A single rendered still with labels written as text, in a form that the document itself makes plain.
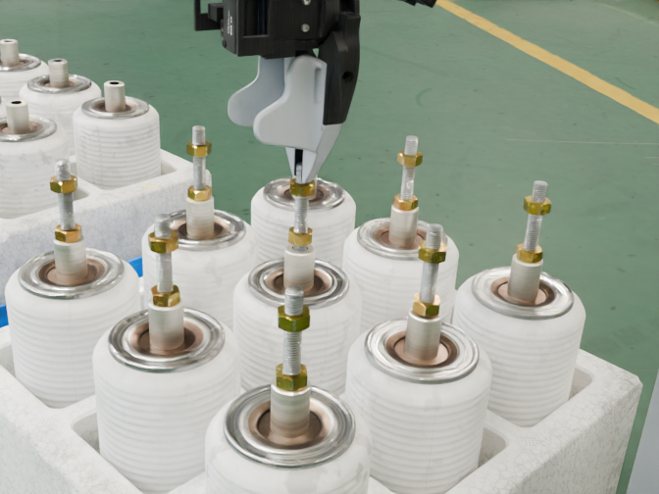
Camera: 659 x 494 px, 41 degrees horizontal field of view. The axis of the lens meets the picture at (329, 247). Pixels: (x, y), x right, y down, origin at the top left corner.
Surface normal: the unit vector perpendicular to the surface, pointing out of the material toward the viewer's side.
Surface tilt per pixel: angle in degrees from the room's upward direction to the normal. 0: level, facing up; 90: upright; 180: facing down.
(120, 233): 90
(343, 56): 84
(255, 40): 90
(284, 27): 90
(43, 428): 0
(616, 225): 0
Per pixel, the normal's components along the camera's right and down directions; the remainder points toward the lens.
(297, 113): 0.48, 0.43
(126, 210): 0.72, 0.34
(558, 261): 0.05, -0.89
